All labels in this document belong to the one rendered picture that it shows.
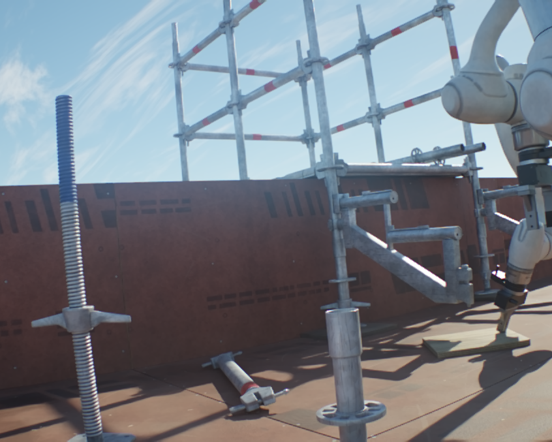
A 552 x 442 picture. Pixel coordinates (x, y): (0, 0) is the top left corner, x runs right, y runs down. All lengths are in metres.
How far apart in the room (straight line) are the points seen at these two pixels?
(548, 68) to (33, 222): 1.68
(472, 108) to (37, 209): 1.47
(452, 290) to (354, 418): 1.18
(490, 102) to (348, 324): 0.61
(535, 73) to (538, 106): 0.06
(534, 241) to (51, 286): 1.63
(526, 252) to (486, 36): 0.81
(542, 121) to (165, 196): 1.56
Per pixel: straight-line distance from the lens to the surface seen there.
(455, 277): 2.06
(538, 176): 1.37
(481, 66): 1.31
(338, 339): 0.96
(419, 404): 1.33
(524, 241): 1.88
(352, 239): 2.42
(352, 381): 0.98
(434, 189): 3.21
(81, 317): 1.20
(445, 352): 1.80
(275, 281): 2.44
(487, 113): 1.31
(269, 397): 1.38
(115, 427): 1.40
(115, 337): 2.13
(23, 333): 2.05
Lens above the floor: 0.38
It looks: 5 degrees up
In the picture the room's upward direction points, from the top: 6 degrees counter-clockwise
